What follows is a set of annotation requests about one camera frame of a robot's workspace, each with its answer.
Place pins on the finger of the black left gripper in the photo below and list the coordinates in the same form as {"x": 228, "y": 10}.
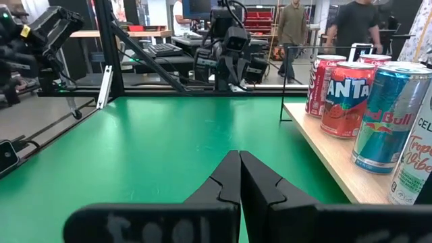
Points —
{"x": 231, "y": 72}
{"x": 242, "y": 72}

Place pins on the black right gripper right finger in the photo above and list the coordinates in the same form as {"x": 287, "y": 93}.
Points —
{"x": 287, "y": 219}

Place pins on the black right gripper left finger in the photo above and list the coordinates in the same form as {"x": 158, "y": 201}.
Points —
{"x": 202, "y": 219}

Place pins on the red Star Wars Coca-Cola can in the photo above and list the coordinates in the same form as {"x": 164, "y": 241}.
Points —
{"x": 317, "y": 91}

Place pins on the green can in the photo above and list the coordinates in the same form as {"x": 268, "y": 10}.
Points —
{"x": 384, "y": 128}

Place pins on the white Celsius can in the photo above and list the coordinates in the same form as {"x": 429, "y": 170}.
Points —
{"x": 413, "y": 162}

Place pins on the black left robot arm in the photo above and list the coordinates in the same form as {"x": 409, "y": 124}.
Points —
{"x": 222, "y": 17}

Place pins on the black keyboard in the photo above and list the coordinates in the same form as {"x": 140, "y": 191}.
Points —
{"x": 165, "y": 50}

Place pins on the black desk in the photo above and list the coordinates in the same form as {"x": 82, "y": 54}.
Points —
{"x": 162, "y": 64}

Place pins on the red storage bin rack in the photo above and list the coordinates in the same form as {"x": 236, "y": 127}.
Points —
{"x": 258, "y": 20}

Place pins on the person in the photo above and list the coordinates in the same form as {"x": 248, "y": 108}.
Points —
{"x": 354, "y": 23}
{"x": 292, "y": 27}
{"x": 179, "y": 17}

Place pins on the black computer monitor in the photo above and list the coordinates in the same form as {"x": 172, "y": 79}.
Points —
{"x": 199, "y": 8}

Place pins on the red tray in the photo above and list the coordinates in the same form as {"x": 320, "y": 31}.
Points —
{"x": 138, "y": 28}

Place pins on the green table mat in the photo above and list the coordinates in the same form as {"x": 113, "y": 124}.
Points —
{"x": 135, "y": 141}

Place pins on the wooden desk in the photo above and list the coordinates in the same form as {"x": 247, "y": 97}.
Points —
{"x": 94, "y": 33}

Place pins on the white framed tablet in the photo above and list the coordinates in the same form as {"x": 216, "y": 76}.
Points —
{"x": 360, "y": 50}

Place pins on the patterned fabric curtain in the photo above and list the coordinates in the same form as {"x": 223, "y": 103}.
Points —
{"x": 420, "y": 30}

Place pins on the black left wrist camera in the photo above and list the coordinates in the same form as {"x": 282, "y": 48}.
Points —
{"x": 236, "y": 40}

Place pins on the silver aluminium bracket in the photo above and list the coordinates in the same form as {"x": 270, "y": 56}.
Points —
{"x": 104, "y": 87}

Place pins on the black aluminium table frame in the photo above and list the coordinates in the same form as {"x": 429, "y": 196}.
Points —
{"x": 104, "y": 40}

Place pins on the black small camera box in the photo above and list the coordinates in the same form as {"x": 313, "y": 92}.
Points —
{"x": 7, "y": 157}

